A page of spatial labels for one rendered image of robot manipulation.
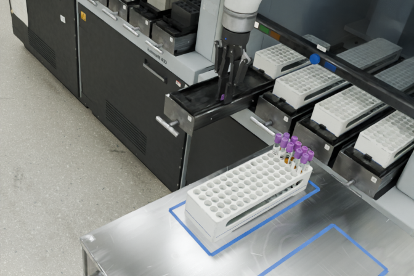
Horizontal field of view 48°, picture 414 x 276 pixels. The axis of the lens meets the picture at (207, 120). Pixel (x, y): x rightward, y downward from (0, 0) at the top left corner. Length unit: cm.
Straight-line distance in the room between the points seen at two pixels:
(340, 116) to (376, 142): 13
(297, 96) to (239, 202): 50
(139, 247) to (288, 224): 33
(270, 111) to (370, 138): 31
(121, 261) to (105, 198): 124
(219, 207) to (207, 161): 80
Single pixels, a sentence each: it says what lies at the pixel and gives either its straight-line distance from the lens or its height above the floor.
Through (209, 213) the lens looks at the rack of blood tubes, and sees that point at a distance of 93.
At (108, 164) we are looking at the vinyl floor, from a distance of 230.
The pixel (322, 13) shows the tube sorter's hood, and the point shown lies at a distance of 131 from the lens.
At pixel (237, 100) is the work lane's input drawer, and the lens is 139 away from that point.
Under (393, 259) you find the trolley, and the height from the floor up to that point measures 82.
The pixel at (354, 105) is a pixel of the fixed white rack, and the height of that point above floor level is 86.
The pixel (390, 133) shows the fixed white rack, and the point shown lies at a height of 86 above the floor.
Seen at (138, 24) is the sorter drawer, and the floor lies 76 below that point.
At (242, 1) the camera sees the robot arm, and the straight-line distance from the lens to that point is 118.
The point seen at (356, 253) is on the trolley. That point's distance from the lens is 105.
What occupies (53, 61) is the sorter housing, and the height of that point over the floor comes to 19.
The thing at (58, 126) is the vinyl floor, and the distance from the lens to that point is 255.
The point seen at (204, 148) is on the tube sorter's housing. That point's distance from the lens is 174.
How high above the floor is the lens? 157
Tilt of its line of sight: 37 degrees down
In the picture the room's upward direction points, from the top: 9 degrees clockwise
